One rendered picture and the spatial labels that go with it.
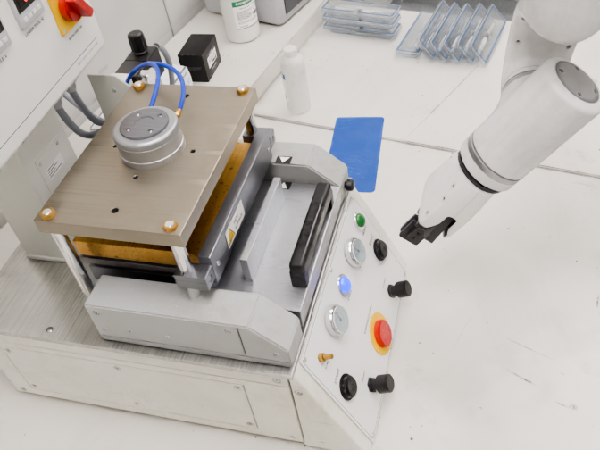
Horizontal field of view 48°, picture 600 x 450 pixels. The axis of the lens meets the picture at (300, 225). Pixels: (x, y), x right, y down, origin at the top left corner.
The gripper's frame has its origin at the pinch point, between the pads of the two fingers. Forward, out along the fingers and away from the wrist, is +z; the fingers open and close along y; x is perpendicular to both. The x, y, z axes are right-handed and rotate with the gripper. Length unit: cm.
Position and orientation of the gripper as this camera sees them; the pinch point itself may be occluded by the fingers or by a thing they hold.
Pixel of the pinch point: (415, 229)
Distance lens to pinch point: 99.4
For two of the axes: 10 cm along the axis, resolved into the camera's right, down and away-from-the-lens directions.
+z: -4.4, 5.2, 7.3
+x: 8.6, 4.8, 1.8
